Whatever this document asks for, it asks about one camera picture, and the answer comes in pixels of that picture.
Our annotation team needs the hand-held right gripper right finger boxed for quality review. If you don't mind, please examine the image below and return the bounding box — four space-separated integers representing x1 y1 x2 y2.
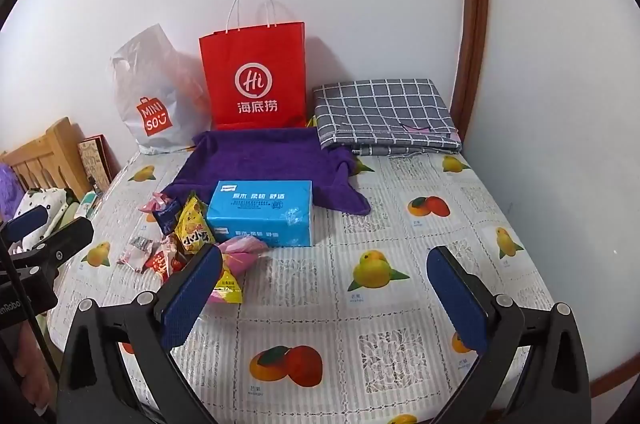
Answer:
426 245 592 424

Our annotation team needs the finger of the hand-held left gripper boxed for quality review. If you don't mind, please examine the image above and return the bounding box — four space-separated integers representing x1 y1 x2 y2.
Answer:
0 208 51 255
10 217 95 272

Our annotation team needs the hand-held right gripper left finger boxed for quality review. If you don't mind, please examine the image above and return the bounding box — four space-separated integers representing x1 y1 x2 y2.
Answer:
56 244 224 424

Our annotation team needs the yellow triangular snack packet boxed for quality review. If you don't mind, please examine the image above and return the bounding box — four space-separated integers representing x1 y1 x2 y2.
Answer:
207 269 243 305

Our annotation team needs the red snack packet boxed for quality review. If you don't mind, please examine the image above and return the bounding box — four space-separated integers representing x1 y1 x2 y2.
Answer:
147 244 188 280

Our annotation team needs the pale pink snack packet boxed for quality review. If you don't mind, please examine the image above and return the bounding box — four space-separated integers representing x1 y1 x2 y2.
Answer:
139 191 173 222

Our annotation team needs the white dotted cloth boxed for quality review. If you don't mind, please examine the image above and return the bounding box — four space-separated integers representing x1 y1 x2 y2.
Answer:
12 187 76 235

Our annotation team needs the teal bottle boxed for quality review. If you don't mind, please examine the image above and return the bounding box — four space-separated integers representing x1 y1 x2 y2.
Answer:
77 190 101 220

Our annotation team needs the wooden headboard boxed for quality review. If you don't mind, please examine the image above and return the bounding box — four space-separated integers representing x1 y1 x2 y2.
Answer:
0 117 83 205

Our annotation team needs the pink crumpled snack packet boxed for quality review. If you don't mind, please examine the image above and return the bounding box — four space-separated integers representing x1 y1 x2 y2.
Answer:
215 234 271 277

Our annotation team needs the white snack packet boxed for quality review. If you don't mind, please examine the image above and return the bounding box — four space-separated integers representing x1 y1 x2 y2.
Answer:
117 237 157 272

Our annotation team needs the blue snack packet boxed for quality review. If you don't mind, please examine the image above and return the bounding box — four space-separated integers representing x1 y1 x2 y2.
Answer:
152 199 182 236

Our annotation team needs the patterned book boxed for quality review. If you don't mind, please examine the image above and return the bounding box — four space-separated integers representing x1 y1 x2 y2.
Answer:
77 134 113 195

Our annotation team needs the blue tissue pack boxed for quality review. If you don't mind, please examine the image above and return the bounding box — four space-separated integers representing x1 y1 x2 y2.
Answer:
206 179 315 249

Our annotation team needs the fruit print table cover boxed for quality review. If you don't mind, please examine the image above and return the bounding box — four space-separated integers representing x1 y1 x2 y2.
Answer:
47 144 556 424

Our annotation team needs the purple towel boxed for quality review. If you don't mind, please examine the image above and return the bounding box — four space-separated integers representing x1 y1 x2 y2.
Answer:
160 127 372 216

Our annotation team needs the white plastic shopping bag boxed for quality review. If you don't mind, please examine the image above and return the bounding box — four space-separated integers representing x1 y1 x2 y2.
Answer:
110 23 213 155

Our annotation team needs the grey checked folded cloth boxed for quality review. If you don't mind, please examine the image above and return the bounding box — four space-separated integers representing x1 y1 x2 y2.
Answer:
312 78 463 156

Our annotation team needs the red paper bag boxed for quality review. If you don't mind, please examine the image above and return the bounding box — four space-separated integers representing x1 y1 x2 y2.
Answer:
199 0 307 131

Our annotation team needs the brown wooden door frame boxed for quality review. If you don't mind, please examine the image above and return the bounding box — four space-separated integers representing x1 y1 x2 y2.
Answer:
447 0 491 142

